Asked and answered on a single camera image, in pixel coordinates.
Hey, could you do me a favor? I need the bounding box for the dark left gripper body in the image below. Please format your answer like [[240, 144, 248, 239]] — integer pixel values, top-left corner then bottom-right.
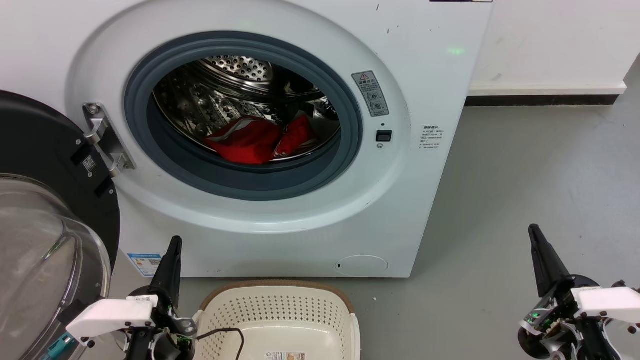
[[150, 286, 198, 360]]

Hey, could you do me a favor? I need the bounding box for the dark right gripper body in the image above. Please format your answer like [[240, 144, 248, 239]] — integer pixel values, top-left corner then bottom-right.
[[520, 274, 602, 342]]

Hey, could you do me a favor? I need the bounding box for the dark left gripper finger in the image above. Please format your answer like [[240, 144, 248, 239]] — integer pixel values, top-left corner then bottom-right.
[[150, 236, 183, 308]]

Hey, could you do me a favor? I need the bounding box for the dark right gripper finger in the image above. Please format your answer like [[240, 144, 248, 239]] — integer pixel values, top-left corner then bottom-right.
[[528, 224, 571, 299]]

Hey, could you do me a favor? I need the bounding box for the red and white garment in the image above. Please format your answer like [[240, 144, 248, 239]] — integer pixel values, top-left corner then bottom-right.
[[204, 112, 319, 166]]

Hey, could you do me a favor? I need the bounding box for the cream perforated laundry basket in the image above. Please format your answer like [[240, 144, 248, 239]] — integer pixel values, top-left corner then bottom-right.
[[192, 280, 362, 360]]

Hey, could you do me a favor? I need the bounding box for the black glass washer door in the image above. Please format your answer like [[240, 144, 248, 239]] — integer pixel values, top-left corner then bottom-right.
[[0, 90, 122, 360]]

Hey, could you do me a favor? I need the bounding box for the dark washing machine drum interior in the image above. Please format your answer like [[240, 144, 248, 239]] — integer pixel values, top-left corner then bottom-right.
[[152, 55, 342, 166]]

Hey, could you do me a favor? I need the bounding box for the blue energy sticker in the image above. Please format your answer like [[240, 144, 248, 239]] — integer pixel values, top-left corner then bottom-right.
[[126, 252, 164, 278]]

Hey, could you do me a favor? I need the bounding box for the grey rubber door gasket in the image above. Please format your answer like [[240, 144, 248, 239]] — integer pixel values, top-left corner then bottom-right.
[[124, 31, 364, 202]]

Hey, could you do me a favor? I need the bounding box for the white washing machine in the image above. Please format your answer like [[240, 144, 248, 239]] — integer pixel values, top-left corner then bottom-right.
[[0, 0, 495, 279]]

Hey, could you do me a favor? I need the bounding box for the silver door hinge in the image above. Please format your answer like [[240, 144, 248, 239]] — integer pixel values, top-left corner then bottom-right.
[[82, 102, 137, 178]]

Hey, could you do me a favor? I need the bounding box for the black baseboard strip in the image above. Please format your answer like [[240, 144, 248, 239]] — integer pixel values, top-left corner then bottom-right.
[[465, 94, 621, 107]]

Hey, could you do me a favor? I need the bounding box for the grey warning sticker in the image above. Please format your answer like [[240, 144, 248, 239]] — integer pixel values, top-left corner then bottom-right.
[[351, 70, 390, 118]]

